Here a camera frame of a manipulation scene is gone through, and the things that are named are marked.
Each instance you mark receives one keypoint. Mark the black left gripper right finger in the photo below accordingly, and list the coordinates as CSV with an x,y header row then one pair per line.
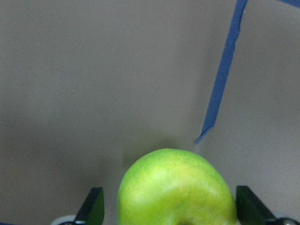
x,y
251,210

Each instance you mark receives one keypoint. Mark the green apple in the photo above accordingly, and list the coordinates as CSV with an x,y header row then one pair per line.
x,y
174,187

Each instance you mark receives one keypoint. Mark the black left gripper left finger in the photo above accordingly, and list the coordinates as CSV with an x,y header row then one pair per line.
x,y
92,210

